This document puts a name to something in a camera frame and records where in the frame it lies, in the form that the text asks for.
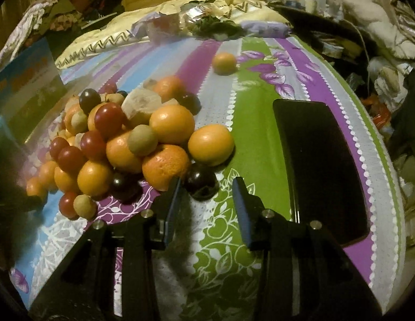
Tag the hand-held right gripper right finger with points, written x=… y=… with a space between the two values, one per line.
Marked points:
x=242 y=207

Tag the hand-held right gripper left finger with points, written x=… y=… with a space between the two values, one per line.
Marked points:
x=172 y=214

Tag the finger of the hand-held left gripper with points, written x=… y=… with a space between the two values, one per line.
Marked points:
x=26 y=203

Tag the dark purple plum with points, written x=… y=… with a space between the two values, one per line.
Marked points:
x=199 y=179
x=190 y=103
x=122 y=185
x=89 y=99

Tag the pile of oranges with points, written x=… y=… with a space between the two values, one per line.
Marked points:
x=172 y=123

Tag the round mandarin orange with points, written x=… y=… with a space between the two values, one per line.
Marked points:
x=224 y=63

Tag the black smartphone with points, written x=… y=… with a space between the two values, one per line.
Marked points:
x=321 y=160

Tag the beige potato piece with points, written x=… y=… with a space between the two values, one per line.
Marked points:
x=140 y=103
x=149 y=83

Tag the blue and green carton box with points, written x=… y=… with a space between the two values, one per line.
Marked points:
x=26 y=80

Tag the purple tissue packet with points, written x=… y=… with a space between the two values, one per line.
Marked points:
x=267 y=28

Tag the leafy green vegetable bunch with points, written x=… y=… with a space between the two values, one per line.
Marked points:
x=217 y=28

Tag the yellow zigzag quilt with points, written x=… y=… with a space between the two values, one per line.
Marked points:
x=103 y=36

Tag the pink paper cup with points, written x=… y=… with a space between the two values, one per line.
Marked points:
x=164 y=26

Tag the pale plastic bag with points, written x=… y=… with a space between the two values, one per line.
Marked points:
x=140 y=26

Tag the heap of dark clothes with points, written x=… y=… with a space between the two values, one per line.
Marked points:
x=60 y=10

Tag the clear plastic bag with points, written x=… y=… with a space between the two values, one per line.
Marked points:
x=194 y=11

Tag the dark bedside table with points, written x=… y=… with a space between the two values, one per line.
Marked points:
x=311 y=16

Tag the heap of pale bedding clothes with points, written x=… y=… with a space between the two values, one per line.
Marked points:
x=361 y=10

